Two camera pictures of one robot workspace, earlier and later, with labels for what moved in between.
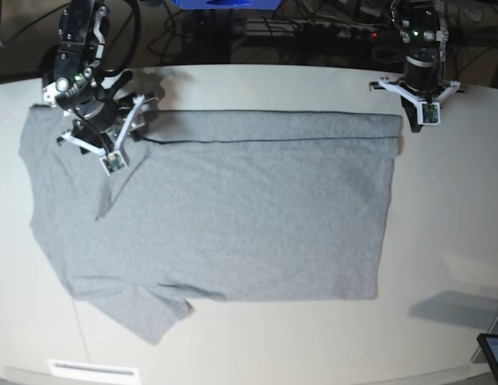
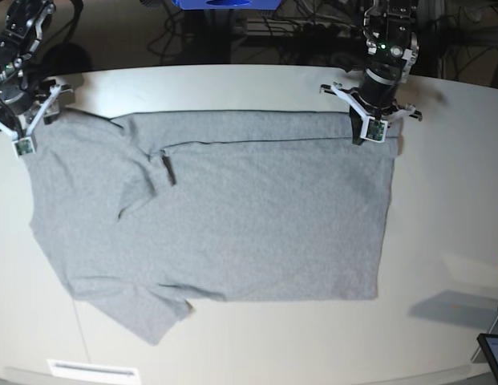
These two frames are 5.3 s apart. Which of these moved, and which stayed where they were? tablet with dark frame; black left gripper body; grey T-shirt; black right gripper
Moved: black right gripper; black left gripper body
Stayed: tablet with dark frame; grey T-shirt
